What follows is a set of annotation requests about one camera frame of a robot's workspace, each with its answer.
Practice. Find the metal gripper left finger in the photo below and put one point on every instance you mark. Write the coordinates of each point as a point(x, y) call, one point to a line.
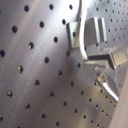
point(101, 81)

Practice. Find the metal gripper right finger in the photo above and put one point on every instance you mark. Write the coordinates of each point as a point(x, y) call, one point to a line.
point(114, 56)

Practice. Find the grey cable routing clip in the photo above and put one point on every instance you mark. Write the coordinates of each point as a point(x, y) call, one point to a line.
point(94, 32)

